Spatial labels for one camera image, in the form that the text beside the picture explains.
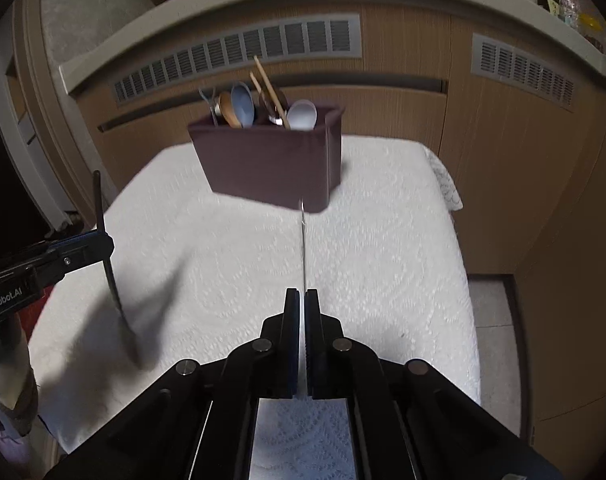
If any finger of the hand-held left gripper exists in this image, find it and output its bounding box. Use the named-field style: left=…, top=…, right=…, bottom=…
left=47, top=230, right=112, bottom=252
left=33, top=237, right=116, bottom=291

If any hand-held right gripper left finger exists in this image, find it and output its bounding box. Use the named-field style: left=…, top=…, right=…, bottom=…
left=43, top=287, right=302, bottom=480

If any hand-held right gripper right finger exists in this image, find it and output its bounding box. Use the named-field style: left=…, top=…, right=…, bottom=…
left=306, top=289, right=564, bottom=480

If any black spoon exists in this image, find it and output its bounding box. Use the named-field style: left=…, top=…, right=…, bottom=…
left=93, top=170, right=141, bottom=366

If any thin dark metal utensil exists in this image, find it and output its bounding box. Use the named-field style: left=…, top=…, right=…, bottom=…
left=299, top=198, right=310, bottom=292

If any maroon plastic utensil container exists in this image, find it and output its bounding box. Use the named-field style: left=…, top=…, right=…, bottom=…
left=188, top=104, right=345, bottom=213

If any wooden spoon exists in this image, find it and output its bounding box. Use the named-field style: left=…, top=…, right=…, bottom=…
left=218, top=91, right=241, bottom=128

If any white plastic spoon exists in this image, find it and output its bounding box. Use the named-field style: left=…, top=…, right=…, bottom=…
left=286, top=100, right=318, bottom=131

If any blue plastic spoon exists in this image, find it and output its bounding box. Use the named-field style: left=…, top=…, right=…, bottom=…
left=231, top=85, right=256, bottom=128

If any white lace tablecloth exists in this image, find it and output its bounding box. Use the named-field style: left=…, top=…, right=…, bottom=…
left=30, top=135, right=481, bottom=480

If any wooden kitchen cabinet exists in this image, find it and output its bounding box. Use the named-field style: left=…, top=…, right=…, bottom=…
left=13, top=0, right=606, bottom=421

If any long grey vent grille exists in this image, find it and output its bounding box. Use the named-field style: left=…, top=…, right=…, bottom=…
left=112, top=14, right=361, bottom=106

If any white kitchen countertop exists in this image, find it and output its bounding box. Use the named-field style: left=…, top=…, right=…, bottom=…
left=59, top=0, right=606, bottom=96

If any short grey vent grille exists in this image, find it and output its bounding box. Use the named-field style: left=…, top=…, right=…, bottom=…
left=472, top=33, right=576, bottom=111

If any yellow-lidded jar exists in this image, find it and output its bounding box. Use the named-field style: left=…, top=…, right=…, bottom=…
left=580, top=15, right=606, bottom=51

